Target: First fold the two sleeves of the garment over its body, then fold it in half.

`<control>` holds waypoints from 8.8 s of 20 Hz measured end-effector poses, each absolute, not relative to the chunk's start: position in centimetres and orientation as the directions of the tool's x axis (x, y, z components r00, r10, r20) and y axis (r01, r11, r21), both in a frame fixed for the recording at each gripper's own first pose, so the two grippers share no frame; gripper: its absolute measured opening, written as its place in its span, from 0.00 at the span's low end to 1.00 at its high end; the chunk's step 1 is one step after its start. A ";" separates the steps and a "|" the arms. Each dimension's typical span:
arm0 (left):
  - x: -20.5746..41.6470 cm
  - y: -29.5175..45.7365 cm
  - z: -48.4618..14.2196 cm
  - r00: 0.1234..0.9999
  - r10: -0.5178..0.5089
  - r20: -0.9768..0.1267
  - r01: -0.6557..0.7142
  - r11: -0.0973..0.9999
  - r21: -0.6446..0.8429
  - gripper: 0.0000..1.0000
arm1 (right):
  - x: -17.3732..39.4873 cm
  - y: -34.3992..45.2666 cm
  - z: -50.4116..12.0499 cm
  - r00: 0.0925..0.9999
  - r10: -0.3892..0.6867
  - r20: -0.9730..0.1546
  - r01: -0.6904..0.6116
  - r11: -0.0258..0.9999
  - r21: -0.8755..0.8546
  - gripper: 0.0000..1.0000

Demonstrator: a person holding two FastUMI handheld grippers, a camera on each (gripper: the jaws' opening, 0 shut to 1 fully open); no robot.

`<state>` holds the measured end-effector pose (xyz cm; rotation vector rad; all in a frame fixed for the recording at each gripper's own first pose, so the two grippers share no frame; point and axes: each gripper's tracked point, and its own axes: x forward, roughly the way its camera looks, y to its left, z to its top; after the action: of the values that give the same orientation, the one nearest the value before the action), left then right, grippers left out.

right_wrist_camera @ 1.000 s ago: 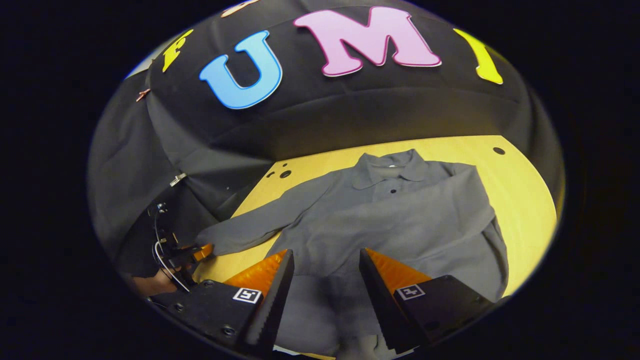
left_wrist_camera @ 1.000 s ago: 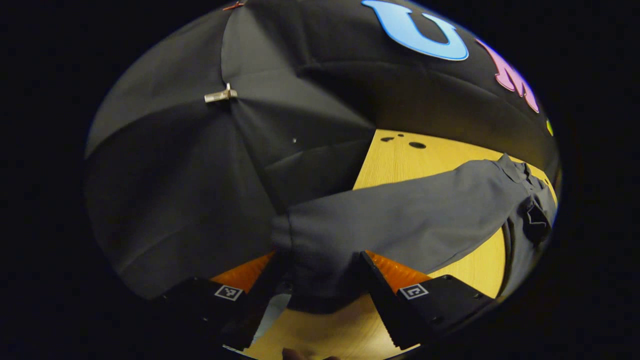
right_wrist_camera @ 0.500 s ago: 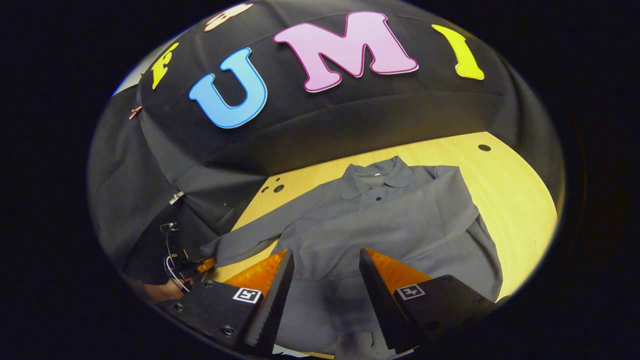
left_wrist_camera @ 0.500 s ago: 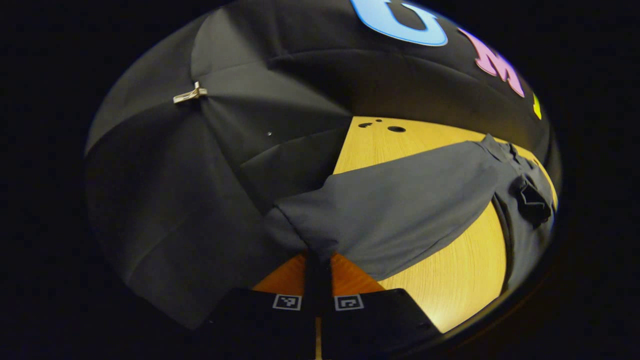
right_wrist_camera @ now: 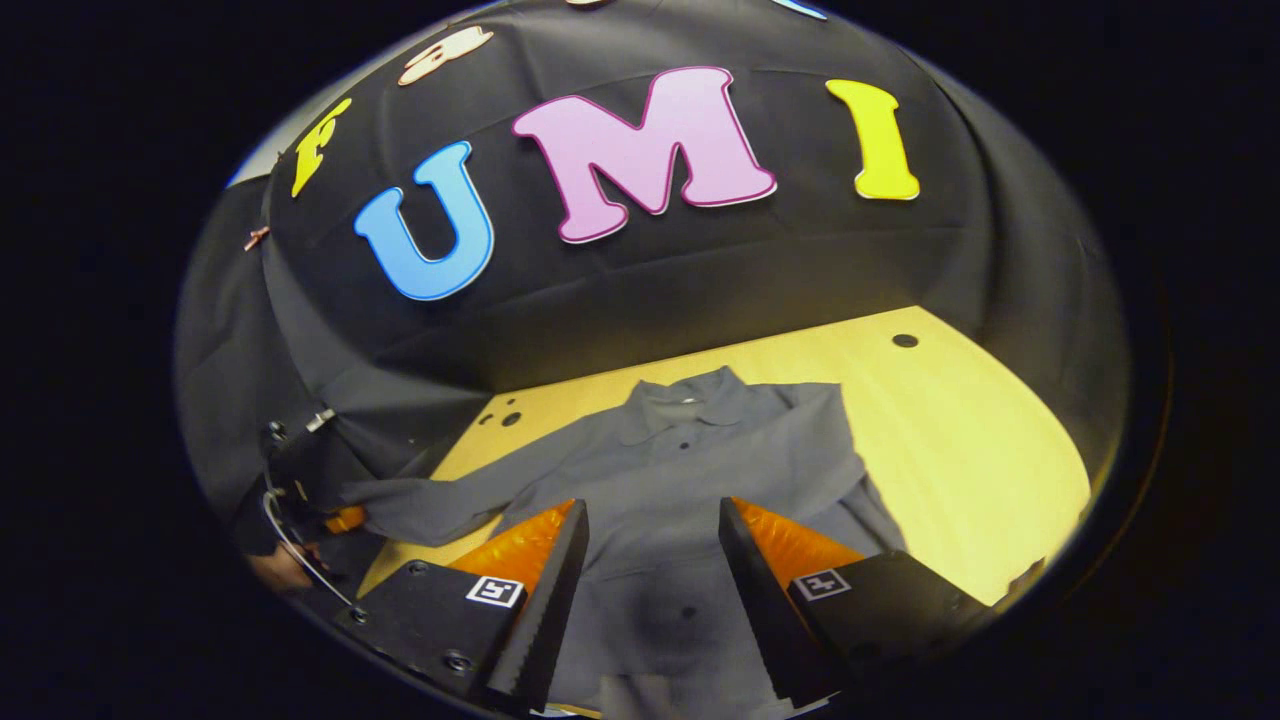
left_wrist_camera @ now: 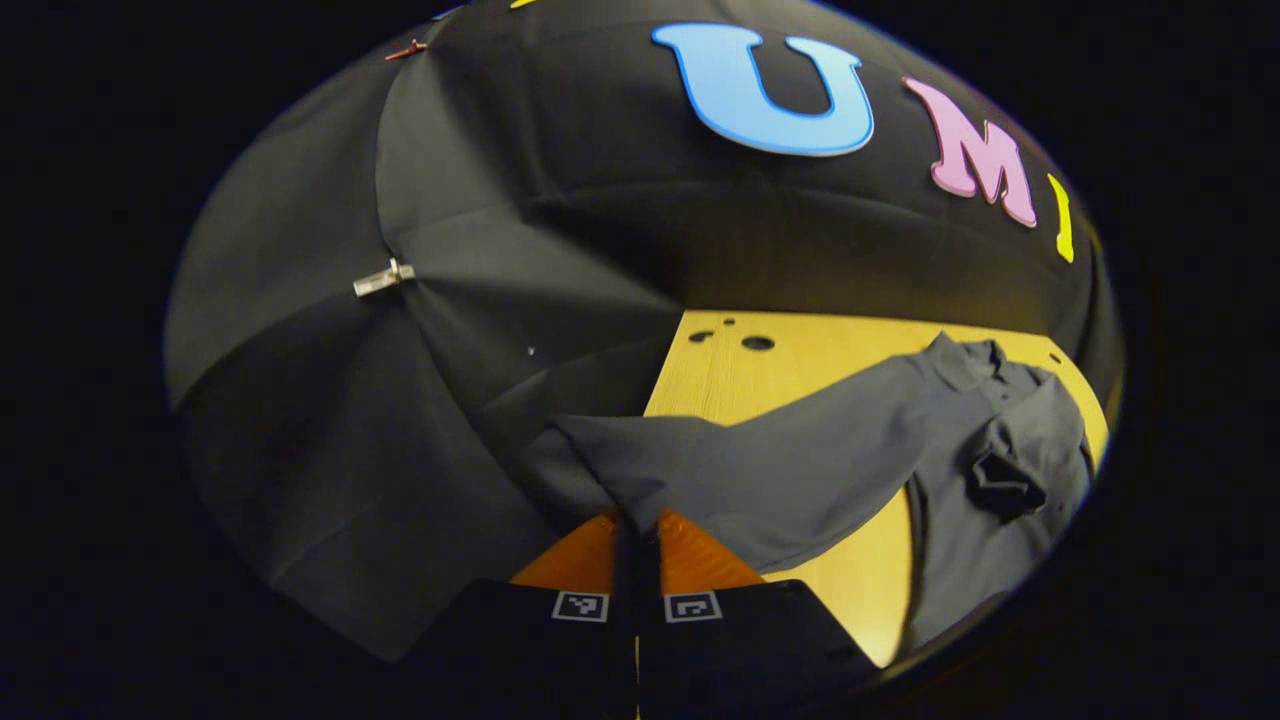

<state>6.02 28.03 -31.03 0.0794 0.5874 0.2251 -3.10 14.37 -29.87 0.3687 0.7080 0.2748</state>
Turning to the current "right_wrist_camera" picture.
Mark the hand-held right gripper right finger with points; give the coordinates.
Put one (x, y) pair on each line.
(765, 610)

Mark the black backdrop cloth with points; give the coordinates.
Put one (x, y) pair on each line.
(700, 270)

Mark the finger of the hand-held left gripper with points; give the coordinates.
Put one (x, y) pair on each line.
(345, 519)

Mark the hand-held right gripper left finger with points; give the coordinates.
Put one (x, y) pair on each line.
(545, 620)

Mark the copper cloth clip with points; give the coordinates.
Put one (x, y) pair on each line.
(257, 237)

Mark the grey button shirt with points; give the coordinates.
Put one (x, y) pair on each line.
(700, 460)

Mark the silver cloth clip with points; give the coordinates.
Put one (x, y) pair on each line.
(320, 420)

